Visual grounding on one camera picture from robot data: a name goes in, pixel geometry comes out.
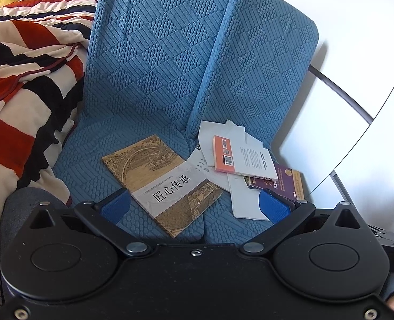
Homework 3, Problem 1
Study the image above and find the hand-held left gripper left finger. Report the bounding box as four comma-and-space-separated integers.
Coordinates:
28, 187, 152, 258

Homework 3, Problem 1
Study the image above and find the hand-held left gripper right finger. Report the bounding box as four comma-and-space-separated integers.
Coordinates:
239, 188, 367, 257

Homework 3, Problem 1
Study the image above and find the purple book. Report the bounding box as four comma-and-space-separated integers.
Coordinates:
244, 162, 305, 202

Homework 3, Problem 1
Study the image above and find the tan illustrated book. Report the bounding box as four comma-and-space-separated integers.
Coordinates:
101, 134, 224, 239

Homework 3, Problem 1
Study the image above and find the orange and white book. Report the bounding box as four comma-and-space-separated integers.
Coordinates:
213, 135, 279, 181

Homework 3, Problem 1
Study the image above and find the grey metal strip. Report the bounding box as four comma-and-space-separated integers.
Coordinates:
329, 169, 350, 205
307, 65, 375, 125

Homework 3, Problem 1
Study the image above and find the blue textured sofa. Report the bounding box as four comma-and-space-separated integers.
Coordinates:
52, 0, 320, 245

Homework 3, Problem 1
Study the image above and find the red black striped blanket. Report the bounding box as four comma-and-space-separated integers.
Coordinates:
0, 0, 101, 234

